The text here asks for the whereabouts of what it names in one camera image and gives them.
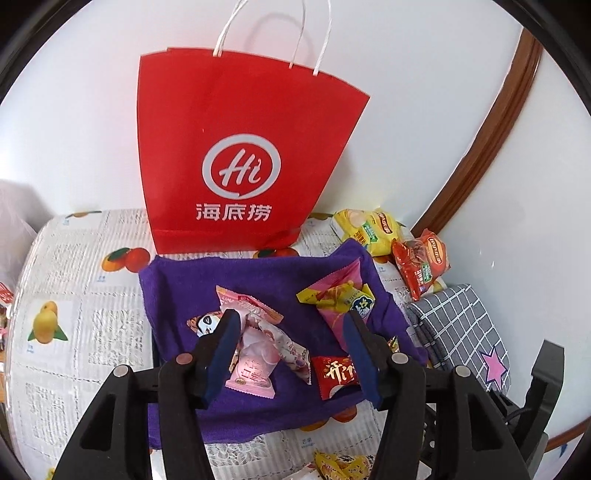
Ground grey checked folded cloth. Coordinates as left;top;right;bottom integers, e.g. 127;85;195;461
406;284;511;394

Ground panda red snack packet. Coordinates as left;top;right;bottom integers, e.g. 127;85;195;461
186;311;222;338

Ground brown wooden door frame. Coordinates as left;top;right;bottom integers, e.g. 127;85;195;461
412;29;543;236

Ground red paper shopping bag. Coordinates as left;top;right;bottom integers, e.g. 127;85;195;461
136;0;372;256

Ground pink yellow chips bag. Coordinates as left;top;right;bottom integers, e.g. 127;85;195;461
297;259;376;351

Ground pink bear snack packet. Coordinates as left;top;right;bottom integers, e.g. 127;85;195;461
259;320;311;385

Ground yellow potato chips bag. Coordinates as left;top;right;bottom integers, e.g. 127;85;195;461
331;209;404;257

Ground yellow wrapped candies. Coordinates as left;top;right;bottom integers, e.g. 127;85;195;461
314;451;375;480

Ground red orange chips bag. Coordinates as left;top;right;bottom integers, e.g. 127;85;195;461
392;229;451;301

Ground purple towel tray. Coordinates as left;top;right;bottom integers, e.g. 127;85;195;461
138;240;427;443

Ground fruit print tablecloth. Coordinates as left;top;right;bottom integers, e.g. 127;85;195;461
5;210;386;479

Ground red gold festive packet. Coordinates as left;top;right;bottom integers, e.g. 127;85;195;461
311;356;361;401

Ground pink strawberry snack packet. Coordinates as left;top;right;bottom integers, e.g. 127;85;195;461
216;286;280;399

